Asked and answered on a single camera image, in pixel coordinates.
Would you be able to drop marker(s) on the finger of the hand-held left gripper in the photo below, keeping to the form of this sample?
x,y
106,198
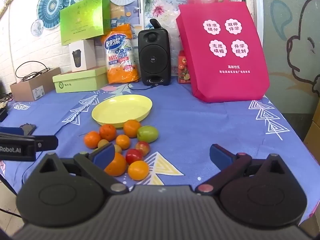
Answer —
x,y
47,142
12,130

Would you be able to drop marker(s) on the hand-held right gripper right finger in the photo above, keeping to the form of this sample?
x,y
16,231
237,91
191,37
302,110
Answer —
x,y
220,155

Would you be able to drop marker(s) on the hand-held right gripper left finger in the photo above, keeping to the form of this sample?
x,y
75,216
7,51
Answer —
x,y
105,155

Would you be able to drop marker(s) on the green yellowish apple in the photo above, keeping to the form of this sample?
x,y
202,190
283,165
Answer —
x,y
103,143

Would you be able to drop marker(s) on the small brownish green fruit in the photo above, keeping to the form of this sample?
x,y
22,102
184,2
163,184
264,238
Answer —
x,y
118,149

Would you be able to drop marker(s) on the large orange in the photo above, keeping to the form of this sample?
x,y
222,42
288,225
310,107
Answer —
x,y
117,167

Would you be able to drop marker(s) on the small orange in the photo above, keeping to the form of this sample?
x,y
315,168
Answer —
x,y
123,142

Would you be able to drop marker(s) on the yellowish orange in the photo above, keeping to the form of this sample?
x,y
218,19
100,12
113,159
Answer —
x,y
138,170

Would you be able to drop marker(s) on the red green apple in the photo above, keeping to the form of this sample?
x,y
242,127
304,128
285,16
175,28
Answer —
x,y
143,147

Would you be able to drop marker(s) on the yellow plate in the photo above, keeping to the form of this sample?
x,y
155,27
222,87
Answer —
x,y
120,110

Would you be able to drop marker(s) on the blue printed tablecloth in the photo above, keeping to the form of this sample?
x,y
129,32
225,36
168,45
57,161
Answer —
x,y
200,125

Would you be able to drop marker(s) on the brown cardboard box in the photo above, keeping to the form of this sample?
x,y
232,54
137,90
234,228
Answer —
x,y
30,87

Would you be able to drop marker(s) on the light green shoe box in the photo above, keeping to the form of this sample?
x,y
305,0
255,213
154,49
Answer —
x,y
80,81

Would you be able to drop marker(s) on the white cup box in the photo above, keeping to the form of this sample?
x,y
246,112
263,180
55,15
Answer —
x,y
81,55

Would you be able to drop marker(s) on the red juice carton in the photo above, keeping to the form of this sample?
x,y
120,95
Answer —
x,y
184,67

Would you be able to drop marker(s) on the orange paper cup pack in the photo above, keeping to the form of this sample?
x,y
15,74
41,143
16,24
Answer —
x,y
122,55

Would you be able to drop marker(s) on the pink tote bag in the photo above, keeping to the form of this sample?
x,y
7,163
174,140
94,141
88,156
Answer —
x,y
225,50

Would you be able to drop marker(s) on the small blue paper fan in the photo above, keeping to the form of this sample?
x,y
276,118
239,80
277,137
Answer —
x,y
37,27

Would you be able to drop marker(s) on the black speaker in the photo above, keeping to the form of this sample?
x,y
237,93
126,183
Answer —
x,y
154,57

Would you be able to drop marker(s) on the large green gift box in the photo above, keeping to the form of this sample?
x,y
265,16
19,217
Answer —
x,y
83,20

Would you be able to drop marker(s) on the large blue paper fan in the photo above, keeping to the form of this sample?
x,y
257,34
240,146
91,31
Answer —
x,y
53,3

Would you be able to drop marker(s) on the wall poster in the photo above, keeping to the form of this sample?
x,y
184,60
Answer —
x,y
130,15

